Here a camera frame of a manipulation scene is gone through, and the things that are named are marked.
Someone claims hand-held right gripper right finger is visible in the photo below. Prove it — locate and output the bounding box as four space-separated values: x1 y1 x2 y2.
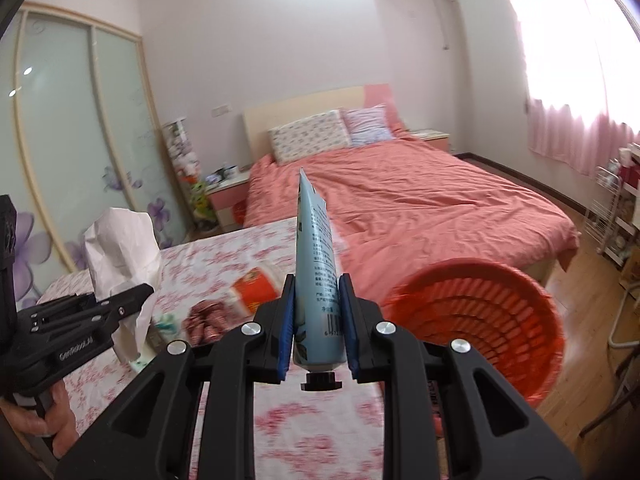
337 273 584 480

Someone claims sliding wardrobe with purple flowers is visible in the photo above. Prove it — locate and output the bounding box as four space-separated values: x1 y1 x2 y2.
0 2 197 312

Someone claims light blue tube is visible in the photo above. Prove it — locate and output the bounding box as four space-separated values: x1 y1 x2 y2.
292 167 347 392

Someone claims floral pillow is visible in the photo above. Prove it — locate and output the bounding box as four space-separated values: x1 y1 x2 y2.
267 110 352 166

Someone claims white tube frame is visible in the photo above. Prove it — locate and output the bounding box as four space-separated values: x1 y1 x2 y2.
607 287 640 352

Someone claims red plastic laundry basket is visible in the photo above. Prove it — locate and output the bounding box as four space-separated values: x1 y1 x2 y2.
382 258 567 409

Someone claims air conditioner pipe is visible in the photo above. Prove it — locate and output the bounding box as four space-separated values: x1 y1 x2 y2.
439 0 456 52

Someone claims light green cloth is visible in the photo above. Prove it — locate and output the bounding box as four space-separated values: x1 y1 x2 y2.
150 312 179 349

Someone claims beige and pink headboard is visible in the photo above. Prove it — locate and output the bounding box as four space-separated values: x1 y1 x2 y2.
243 85 407 162

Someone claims person's left hand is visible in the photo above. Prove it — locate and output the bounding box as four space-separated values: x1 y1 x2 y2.
0 381 77 457

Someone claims pink floral tablecloth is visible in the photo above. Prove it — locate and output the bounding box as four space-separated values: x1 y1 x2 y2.
37 217 442 480

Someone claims pink striped pillow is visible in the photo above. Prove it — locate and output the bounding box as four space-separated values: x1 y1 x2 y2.
342 104 411 147

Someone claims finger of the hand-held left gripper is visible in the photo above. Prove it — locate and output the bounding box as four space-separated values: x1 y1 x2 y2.
74 283 156 334

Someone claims pink nightstand with clutter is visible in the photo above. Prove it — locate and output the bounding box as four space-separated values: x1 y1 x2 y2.
204 167 251 234

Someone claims pink curtain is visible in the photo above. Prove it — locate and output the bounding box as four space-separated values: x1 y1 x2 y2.
504 0 640 177

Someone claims white tissue paper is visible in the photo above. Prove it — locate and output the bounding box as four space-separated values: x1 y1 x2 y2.
82 208 164 364

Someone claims red paper cup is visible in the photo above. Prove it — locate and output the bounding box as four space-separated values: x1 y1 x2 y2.
227 262 281 319

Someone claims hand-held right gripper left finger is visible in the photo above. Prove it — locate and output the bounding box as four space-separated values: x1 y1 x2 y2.
50 274 297 480

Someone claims bed with salmon duvet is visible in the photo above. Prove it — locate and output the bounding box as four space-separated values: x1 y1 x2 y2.
243 132 582 307

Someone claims white wire rack cart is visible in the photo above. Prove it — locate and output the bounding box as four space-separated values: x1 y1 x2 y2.
584 159 627 262

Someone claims pink nightstand with book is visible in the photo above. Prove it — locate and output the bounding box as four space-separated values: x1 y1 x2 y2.
409 130 452 154

